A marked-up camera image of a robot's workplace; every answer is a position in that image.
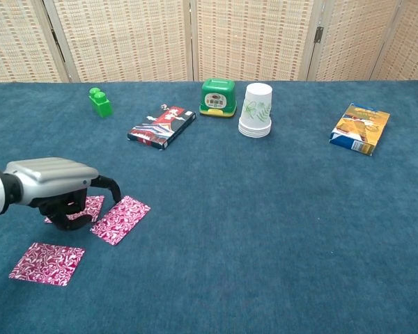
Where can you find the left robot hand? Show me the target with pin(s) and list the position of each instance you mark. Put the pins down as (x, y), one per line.
(52, 177)

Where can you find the pink patterned coaster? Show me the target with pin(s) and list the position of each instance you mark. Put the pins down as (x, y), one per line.
(94, 207)
(120, 221)
(47, 264)

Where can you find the green toy building brick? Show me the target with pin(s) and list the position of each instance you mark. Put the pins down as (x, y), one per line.
(102, 106)

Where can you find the black and red cardboard box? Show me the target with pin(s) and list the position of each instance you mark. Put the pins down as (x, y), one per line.
(160, 127)

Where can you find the metal screen hinge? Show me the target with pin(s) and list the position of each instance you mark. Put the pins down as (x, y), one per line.
(318, 35)
(54, 37)

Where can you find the woven bamboo screen panel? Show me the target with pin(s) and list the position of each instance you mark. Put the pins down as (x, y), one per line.
(14, 38)
(352, 41)
(254, 38)
(122, 38)
(414, 45)

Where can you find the blue table cloth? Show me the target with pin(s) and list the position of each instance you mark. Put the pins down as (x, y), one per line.
(230, 208)

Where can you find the green plastic container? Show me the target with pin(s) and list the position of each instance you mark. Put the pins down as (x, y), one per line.
(217, 94)

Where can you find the white paper cup stack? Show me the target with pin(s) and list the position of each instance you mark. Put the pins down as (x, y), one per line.
(256, 108)

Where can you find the yellow and blue snack box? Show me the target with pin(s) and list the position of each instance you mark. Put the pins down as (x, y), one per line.
(360, 128)

